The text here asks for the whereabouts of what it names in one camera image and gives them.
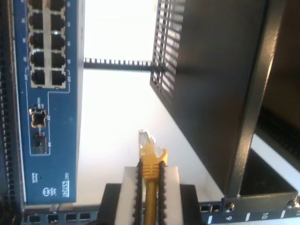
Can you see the black vented rack unit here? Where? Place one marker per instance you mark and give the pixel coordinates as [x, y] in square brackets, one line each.
[211, 93]

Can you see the blue network switch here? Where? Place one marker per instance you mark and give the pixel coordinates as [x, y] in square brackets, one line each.
[58, 117]

